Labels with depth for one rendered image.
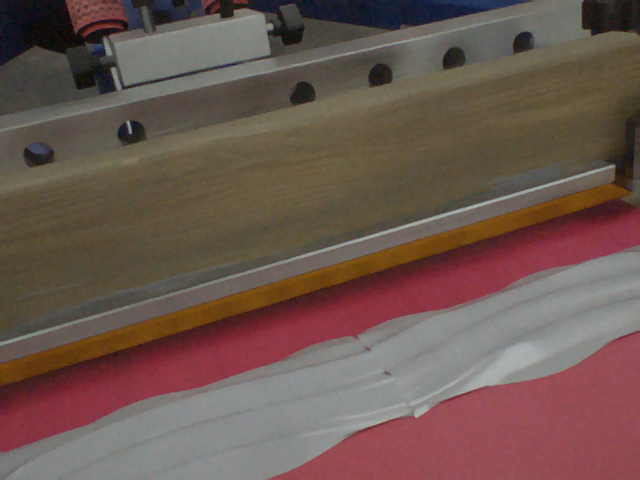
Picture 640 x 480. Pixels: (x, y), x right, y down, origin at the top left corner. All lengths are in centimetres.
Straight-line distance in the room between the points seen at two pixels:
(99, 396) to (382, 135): 19
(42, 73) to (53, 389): 206
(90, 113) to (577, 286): 36
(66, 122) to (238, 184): 23
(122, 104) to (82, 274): 23
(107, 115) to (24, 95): 180
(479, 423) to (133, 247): 17
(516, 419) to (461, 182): 14
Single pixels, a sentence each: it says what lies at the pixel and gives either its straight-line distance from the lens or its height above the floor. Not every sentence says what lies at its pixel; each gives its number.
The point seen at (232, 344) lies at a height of 122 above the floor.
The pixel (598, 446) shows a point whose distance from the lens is 30.
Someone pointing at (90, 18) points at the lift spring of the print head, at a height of 112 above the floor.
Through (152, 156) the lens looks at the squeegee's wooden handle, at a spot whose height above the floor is 130.
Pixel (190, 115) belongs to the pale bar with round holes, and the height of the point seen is 115.
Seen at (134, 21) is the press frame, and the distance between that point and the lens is 83.
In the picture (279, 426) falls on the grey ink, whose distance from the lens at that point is 31.
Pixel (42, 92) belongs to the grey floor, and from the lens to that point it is 234.
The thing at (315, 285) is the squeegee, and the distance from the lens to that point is 39.
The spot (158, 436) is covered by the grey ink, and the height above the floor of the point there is 125.
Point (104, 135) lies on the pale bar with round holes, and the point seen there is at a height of 115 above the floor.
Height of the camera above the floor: 155
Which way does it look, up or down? 55 degrees down
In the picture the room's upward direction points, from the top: 5 degrees clockwise
